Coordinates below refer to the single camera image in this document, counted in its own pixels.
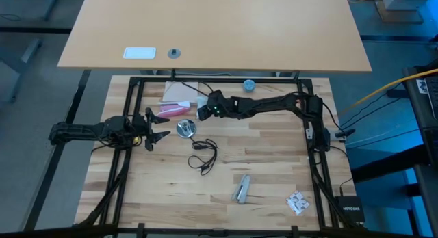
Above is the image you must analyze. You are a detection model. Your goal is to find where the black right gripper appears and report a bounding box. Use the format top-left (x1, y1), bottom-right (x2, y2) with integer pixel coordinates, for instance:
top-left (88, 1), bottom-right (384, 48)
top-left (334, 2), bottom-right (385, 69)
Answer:
top-left (197, 90), bottom-right (240, 122)

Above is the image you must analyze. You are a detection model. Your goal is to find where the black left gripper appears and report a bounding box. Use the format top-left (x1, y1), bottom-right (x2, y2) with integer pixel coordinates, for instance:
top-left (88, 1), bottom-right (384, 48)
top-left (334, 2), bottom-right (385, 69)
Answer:
top-left (129, 107), bottom-right (172, 152)

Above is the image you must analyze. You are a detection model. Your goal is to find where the black lamp cable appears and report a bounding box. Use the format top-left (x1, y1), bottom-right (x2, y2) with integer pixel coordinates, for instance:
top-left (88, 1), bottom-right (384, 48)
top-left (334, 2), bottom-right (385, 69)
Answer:
top-left (187, 137), bottom-right (219, 176)

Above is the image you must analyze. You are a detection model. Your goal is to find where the pink case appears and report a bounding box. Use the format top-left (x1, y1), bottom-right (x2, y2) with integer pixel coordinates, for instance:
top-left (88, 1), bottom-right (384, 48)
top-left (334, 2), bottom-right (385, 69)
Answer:
top-left (155, 103), bottom-right (192, 119)

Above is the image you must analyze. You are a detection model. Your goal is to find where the white rectangular plate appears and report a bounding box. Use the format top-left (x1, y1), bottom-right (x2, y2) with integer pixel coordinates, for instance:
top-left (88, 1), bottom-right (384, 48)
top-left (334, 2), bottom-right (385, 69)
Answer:
top-left (122, 47), bottom-right (157, 60)

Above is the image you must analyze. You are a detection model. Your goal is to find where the tan desk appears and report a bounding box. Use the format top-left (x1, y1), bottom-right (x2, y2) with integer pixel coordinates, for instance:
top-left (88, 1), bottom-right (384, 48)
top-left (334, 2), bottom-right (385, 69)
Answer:
top-left (56, 0), bottom-right (373, 74)

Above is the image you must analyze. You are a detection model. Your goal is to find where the printed paper packet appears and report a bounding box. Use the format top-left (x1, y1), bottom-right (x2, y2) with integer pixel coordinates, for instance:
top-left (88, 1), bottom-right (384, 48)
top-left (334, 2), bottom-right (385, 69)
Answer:
top-left (285, 190), bottom-right (311, 217)

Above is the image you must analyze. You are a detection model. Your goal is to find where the black clamp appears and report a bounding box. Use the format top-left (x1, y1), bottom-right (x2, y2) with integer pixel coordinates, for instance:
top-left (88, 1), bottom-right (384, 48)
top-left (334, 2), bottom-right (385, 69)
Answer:
top-left (333, 127), bottom-right (357, 140)

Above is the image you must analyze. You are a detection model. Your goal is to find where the grey desk leg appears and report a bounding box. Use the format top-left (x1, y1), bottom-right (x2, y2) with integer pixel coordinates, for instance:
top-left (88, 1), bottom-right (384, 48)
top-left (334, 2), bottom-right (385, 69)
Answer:
top-left (0, 38), bottom-right (44, 104)

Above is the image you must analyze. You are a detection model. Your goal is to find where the dark side desk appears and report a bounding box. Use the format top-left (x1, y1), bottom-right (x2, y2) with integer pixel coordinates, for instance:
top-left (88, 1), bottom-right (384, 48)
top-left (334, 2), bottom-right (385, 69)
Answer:
top-left (402, 58), bottom-right (438, 238)

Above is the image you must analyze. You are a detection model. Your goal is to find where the black metal frame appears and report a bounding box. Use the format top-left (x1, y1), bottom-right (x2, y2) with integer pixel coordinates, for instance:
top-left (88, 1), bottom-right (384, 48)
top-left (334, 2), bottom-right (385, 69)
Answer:
top-left (73, 69), bottom-right (346, 238)

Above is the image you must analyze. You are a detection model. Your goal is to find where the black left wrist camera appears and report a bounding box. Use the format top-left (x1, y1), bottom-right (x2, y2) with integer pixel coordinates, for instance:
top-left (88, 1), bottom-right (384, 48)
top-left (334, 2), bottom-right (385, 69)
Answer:
top-left (104, 115), bottom-right (130, 131)

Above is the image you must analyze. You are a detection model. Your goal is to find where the black Netgear switch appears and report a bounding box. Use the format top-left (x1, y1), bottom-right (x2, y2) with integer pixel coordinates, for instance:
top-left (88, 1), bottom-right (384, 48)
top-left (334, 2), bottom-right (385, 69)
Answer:
top-left (334, 196), bottom-right (365, 224)

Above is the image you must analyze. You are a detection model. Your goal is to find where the yellow cable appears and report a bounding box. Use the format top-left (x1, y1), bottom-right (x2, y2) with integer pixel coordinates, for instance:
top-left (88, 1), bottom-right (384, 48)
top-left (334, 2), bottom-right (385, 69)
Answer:
top-left (338, 68), bottom-right (438, 116)

